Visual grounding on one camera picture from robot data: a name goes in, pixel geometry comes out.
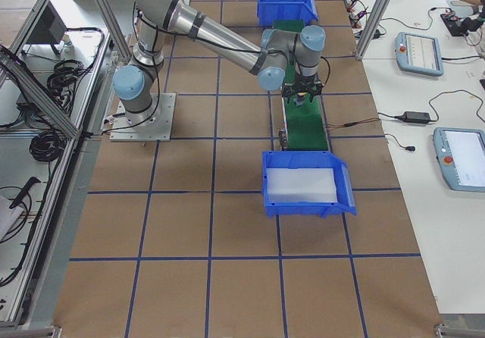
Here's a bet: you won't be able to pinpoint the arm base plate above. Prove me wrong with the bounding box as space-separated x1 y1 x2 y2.
109 92 177 142

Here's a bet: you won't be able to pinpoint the green conveyor belt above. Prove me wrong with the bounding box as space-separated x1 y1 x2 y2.
273 20 328 151

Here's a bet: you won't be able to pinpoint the blue plastic bin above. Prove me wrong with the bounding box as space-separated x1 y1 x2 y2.
257 0 319 27
262 151 357 218

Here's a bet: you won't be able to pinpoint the right blue plastic bin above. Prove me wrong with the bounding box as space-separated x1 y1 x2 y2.
262 151 357 218

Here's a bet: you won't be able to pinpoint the teach pendant near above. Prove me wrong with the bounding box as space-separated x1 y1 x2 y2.
433 127 484 192

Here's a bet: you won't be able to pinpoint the red and black wires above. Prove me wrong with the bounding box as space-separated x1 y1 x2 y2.
325 117 382 130

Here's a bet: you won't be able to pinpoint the black power adapter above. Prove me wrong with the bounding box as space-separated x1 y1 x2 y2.
402 111 432 124

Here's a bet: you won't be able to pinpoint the teach pendant far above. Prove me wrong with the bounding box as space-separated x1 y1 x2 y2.
395 32 444 77

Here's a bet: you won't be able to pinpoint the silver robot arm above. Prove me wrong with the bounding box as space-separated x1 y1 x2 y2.
113 0 326 130

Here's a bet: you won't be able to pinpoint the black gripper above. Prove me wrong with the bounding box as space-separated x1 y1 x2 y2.
282 74 323 105

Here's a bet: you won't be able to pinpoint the white foam pad right bin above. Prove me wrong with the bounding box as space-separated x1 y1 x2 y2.
265 168 338 203

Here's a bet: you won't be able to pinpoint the left blue plastic bin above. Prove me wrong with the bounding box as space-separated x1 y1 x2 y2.
257 0 319 27

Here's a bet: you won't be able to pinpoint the yellow push button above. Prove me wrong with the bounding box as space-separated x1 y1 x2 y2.
294 92 306 106

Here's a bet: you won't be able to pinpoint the aluminium frame post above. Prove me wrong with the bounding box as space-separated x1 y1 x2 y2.
355 0 390 60

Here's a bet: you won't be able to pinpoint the teach pendant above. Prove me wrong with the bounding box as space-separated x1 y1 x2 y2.
395 32 444 77
433 127 484 192

